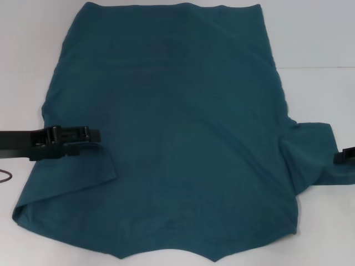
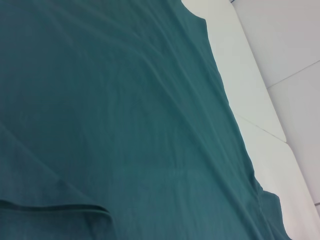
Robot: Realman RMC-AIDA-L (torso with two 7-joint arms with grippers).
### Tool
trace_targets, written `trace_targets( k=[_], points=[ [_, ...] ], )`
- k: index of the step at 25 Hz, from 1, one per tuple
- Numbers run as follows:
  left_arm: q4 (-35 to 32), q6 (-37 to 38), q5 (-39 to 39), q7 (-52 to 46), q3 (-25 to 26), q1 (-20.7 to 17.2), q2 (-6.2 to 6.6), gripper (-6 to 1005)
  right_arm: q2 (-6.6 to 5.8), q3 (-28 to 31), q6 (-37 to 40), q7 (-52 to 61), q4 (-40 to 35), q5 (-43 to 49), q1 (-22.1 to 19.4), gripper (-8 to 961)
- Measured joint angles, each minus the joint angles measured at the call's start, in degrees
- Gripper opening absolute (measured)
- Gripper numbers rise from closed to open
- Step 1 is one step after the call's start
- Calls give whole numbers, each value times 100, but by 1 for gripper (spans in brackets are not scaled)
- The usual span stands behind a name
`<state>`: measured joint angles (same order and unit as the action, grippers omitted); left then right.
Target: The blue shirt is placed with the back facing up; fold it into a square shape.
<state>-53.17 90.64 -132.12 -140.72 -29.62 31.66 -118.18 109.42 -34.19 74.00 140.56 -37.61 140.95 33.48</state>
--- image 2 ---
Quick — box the teal blue t-shirt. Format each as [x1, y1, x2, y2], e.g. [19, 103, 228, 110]
[0, 0, 292, 240]

